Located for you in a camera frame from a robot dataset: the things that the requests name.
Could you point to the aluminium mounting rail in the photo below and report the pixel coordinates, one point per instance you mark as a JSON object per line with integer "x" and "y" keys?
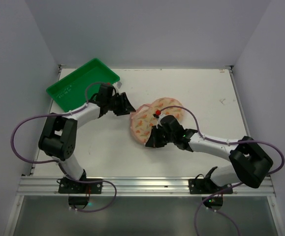
{"x": 138, "y": 187}

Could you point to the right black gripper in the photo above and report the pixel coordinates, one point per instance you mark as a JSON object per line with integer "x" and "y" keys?
{"x": 160, "y": 134}

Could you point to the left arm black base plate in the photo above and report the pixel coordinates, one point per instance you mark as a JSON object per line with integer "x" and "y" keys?
{"x": 79, "y": 193}

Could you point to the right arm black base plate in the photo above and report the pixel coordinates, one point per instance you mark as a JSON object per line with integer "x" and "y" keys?
{"x": 201, "y": 185}

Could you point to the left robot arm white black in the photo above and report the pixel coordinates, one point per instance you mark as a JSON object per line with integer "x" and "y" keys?
{"x": 58, "y": 137}

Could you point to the green plastic tray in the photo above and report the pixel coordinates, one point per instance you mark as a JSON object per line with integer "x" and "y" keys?
{"x": 69, "y": 92}

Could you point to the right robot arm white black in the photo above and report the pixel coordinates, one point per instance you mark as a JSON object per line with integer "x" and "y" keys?
{"x": 248, "y": 162}

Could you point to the carrot print laundry bag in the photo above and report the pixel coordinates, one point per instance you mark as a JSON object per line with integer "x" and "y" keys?
{"x": 142, "y": 120}

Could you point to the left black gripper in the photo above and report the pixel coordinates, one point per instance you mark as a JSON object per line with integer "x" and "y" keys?
{"x": 119, "y": 104}

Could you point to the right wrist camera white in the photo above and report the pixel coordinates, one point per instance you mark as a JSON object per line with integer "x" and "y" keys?
{"x": 158, "y": 115}

